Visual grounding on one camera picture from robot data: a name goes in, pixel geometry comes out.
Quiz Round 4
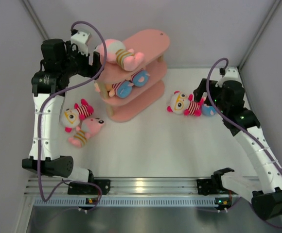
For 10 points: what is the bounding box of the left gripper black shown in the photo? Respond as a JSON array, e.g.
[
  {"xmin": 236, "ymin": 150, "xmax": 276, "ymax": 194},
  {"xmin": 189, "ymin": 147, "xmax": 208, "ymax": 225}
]
[{"xmin": 59, "ymin": 41, "xmax": 103, "ymax": 81}]

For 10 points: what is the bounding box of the orange-head blue-body plush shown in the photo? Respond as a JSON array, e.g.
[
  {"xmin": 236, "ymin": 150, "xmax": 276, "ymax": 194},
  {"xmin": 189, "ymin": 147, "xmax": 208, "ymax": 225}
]
[{"xmin": 201, "ymin": 97, "xmax": 217, "ymax": 117}]

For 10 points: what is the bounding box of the large pink frog plush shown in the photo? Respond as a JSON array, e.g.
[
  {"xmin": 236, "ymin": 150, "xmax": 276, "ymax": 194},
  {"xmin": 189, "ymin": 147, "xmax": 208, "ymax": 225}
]
[{"xmin": 105, "ymin": 39, "xmax": 145, "ymax": 71}]

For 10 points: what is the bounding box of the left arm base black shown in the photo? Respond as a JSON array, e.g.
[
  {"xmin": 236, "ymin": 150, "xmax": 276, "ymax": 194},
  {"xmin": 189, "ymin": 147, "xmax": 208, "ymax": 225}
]
[{"xmin": 68, "ymin": 179, "xmax": 111, "ymax": 195}]

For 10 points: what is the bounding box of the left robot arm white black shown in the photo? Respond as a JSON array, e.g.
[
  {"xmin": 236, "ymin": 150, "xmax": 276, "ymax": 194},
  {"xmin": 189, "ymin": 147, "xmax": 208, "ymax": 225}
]
[{"xmin": 21, "ymin": 38, "xmax": 101, "ymax": 194}]

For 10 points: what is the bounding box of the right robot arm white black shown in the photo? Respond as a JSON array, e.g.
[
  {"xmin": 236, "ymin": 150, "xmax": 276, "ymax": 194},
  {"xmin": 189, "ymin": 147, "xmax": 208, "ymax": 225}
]
[{"xmin": 194, "ymin": 79, "xmax": 282, "ymax": 220}]

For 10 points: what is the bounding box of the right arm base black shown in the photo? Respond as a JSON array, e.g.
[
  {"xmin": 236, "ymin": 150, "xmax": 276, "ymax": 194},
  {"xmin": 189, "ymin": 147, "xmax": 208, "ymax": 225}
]
[{"xmin": 196, "ymin": 179, "xmax": 229, "ymax": 196}]

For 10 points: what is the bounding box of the blue plush on shelf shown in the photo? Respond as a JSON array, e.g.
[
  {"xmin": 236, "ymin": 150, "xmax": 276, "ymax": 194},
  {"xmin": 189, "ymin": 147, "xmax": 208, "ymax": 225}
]
[
  {"xmin": 108, "ymin": 80, "xmax": 134, "ymax": 99},
  {"xmin": 130, "ymin": 69, "xmax": 150, "ymax": 87}
]

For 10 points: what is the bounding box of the pink three-tier shelf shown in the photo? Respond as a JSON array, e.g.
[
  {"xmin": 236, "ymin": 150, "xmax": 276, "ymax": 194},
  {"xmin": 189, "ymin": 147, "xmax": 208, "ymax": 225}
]
[{"xmin": 95, "ymin": 29, "xmax": 170, "ymax": 122}]

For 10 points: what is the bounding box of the right white glasses plush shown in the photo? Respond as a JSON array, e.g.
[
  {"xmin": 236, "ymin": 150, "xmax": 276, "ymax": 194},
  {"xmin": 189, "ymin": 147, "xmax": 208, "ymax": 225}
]
[{"xmin": 167, "ymin": 91, "xmax": 204, "ymax": 117}]

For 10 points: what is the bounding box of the white glasses plush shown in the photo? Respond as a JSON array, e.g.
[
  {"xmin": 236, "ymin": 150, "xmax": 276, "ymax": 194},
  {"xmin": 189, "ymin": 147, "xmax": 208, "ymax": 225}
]
[
  {"xmin": 167, "ymin": 91, "xmax": 204, "ymax": 117},
  {"xmin": 60, "ymin": 99, "xmax": 94, "ymax": 133}
]

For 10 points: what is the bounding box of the left white glasses plush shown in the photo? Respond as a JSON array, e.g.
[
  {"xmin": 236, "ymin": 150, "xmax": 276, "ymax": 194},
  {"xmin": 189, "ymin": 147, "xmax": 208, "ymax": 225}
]
[{"xmin": 60, "ymin": 99, "xmax": 94, "ymax": 133}]

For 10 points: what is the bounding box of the small pink frog plush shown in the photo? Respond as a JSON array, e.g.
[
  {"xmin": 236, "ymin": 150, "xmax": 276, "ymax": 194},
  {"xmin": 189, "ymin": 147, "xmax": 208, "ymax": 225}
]
[{"xmin": 68, "ymin": 117, "xmax": 105, "ymax": 148}]

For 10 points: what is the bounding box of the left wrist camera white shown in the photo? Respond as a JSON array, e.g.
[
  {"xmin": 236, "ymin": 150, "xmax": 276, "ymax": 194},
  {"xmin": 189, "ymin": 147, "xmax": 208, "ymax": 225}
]
[{"xmin": 70, "ymin": 30, "xmax": 92, "ymax": 56}]

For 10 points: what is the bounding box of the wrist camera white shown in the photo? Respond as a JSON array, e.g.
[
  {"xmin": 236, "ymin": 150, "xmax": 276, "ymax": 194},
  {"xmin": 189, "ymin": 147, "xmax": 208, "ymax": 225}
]
[
  {"xmin": 70, "ymin": 30, "xmax": 92, "ymax": 56},
  {"xmin": 215, "ymin": 67, "xmax": 240, "ymax": 87}
]

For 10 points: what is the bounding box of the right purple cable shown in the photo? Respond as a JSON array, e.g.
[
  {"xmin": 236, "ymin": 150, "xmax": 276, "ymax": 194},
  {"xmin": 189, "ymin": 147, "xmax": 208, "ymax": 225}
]
[{"xmin": 205, "ymin": 57, "xmax": 282, "ymax": 230}]

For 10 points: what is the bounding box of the purple cable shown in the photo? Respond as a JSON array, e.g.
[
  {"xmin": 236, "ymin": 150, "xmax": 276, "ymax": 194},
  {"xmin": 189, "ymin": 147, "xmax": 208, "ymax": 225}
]
[
  {"xmin": 36, "ymin": 21, "xmax": 107, "ymax": 214},
  {"xmin": 205, "ymin": 57, "xmax": 282, "ymax": 230}
]

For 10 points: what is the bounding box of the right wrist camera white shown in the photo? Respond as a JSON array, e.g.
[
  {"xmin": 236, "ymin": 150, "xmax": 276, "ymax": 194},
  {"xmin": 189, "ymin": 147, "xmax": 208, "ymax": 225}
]
[{"xmin": 215, "ymin": 67, "xmax": 240, "ymax": 87}]

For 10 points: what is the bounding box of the aluminium mounting rail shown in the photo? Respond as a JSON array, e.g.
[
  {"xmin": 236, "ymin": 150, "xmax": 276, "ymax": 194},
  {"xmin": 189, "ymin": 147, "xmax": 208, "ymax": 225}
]
[{"xmin": 24, "ymin": 177, "xmax": 210, "ymax": 196}]

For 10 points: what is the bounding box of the slotted cable duct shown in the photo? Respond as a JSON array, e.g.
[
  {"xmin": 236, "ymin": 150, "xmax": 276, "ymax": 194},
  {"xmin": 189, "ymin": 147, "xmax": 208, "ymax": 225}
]
[{"xmin": 34, "ymin": 196, "xmax": 231, "ymax": 208}]

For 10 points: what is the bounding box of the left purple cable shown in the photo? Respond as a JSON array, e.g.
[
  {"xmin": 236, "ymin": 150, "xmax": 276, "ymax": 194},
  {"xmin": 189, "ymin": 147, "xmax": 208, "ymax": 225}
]
[{"xmin": 36, "ymin": 21, "xmax": 107, "ymax": 214}]

